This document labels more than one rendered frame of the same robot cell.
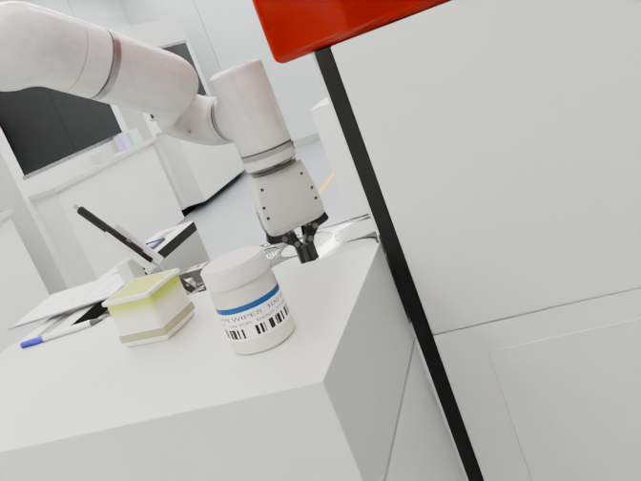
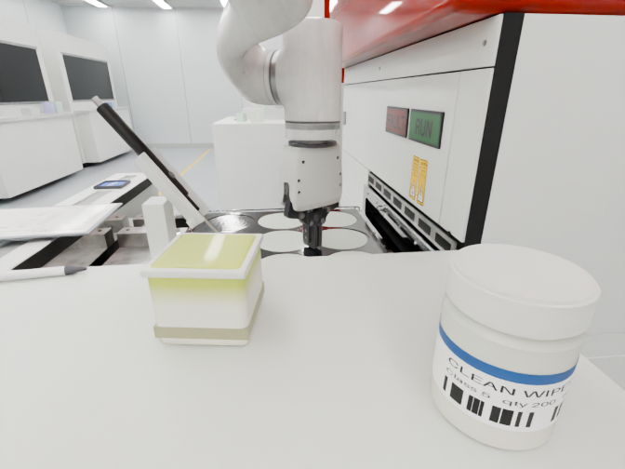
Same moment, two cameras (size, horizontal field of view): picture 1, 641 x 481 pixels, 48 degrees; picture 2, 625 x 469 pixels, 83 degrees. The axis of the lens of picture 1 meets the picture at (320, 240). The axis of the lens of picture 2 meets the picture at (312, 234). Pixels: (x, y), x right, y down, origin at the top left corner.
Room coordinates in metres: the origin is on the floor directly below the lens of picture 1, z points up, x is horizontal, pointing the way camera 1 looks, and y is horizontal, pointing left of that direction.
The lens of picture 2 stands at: (0.62, 0.26, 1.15)
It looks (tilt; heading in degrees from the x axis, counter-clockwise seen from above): 22 degrees down; 335
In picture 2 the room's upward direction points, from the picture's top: straight up
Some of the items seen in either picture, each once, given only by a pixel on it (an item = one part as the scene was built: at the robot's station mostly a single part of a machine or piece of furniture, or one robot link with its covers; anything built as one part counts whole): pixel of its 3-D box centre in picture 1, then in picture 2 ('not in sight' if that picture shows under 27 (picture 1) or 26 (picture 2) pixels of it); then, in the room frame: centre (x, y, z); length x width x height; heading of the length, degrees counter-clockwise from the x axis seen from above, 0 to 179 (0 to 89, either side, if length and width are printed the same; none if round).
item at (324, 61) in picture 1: (406, 135); (379, 154); (1.29, -0.21, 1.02); 0.81 x 0.03 x 0.40; 161
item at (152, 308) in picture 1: (151, 308); (212, 286); (0.89, 0.23, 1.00); 0.07 x 0.07 x 0.07; 63
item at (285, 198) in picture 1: (283, 193); (312, 171); (1.13, 0.03, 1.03); 0.10 x 0.07 x 0.11; 102
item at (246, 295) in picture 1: (248, 300); (501, 341); (0.73, 0.09, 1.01); 0.07 x 0.07 x 0.10
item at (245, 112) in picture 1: (248, 107); (310, 73); (1.13, 0.03, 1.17); 0.09 x 0.08 x 0.13; 46
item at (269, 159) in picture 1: (270, 156); (313, 131); (1.13, 0.03, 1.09); 0.09 x 0.08 x 0.03; 102
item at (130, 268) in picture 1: (140, 268); (177, 217); (0.98, 0.25, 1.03); 0.06 x 0.04 x 0.13; 71
